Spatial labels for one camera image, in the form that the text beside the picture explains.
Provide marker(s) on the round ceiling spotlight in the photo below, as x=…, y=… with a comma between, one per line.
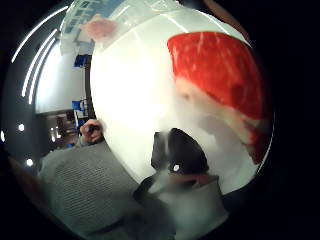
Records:
x=21, y=127
x=29, y=162

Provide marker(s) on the long ceiling light strip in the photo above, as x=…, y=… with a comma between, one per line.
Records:
x=37, y=61
x=36, y=28
x=40, y=71

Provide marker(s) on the pink object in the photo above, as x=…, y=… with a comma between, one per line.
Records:
x=99, y=28

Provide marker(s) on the red and white apple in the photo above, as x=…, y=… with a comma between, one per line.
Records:
x=220, y=76

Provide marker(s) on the person's grey sweater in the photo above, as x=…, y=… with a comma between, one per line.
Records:
x=83, y=186

